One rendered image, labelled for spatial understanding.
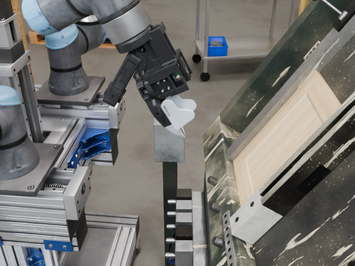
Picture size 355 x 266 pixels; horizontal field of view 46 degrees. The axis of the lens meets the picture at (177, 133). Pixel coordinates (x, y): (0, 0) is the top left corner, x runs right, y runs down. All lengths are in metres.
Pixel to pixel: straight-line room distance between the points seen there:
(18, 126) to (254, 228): 0.67
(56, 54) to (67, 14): 0.83
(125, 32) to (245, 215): 0.62
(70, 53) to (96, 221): 0.98
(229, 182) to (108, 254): 0.91
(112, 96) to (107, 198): 1.95
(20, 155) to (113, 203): 1.50
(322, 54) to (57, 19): 0.82
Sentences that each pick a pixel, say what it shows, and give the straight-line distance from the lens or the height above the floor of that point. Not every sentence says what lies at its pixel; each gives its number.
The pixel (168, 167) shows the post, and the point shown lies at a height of 0.71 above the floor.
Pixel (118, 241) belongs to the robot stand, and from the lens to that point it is 2.10.
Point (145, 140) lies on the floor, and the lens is 3.17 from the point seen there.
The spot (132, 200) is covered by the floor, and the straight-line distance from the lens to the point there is 2.63.
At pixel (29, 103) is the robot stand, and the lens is 1.47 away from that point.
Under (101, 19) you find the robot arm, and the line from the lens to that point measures 0.68.
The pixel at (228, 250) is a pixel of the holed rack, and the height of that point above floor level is 0.88.
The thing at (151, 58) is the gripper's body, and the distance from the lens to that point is 0.71.
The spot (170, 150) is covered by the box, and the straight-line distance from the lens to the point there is 1.62.
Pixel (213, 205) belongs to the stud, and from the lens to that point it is 1.28.
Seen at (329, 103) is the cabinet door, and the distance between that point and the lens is 1.16.
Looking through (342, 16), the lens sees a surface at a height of 1.39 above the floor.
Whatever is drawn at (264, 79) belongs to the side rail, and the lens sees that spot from 1.57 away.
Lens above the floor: 1.73
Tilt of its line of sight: 32 degrees down
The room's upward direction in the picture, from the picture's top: straight up
